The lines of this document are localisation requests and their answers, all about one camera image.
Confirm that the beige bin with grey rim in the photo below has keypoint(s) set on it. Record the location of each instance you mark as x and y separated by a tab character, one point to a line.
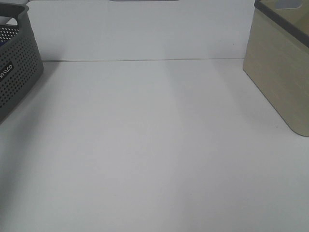
277	58

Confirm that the grey perforated plastic basket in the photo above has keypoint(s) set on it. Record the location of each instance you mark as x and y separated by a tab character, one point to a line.
20	61

